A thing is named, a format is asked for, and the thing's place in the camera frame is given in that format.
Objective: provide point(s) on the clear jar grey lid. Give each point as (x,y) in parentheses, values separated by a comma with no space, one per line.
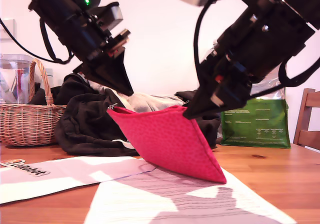
(49,74)

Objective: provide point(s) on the white wall switch plate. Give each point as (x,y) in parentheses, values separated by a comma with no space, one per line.
(7,32)

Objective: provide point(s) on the clear plastic jug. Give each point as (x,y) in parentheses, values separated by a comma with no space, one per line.
(12,84)

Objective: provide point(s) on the silver green pet food bag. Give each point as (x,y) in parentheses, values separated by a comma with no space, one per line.
(255,129)

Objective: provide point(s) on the grey camera box black bracket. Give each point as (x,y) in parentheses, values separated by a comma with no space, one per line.
(116,12)

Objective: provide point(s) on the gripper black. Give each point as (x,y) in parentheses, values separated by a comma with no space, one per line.
(255,49)
(95,41)

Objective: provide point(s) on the black jacket grey lining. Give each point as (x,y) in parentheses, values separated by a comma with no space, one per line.
(82,129)

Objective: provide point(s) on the dark cloth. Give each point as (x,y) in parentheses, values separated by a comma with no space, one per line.
(37,97)

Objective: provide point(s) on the pink dotted zip bag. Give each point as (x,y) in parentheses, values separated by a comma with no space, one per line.
(170,144)

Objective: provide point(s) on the wooden chair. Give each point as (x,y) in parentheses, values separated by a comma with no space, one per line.
(306,114)

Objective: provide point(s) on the white paper envelope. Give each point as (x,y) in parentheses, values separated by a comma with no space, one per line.
(75,174)

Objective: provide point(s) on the white LeRobot sticker black text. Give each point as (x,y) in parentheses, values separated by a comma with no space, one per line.
(30,170)

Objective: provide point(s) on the printed white paper sheet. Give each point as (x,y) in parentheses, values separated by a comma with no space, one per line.
(150,205)

